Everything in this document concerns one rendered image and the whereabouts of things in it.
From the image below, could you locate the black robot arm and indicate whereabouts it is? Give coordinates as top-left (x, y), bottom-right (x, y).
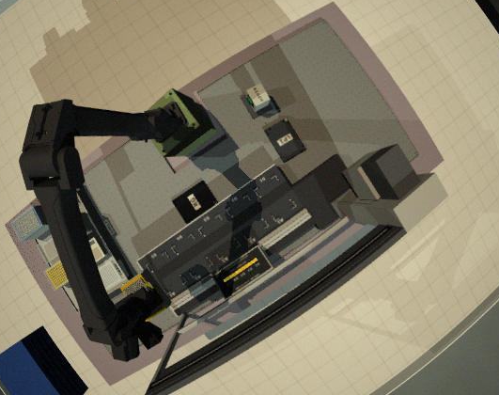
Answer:
top-left (19, 99), bottom-right (187, 362)

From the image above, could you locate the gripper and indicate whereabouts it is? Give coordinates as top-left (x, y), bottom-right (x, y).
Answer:
top-left (115, 281), bottom-right (164, 320)

